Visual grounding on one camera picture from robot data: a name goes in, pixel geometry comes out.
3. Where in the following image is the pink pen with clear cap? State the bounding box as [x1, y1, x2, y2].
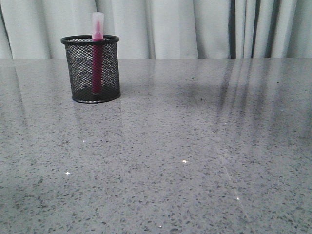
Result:
[92, 12, 104, 94]

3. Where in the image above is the black mesh pen holder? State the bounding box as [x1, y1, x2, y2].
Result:
[60, 35, 120, 104]

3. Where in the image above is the grey curtain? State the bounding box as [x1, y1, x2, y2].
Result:
[0, 0, 312, 59]

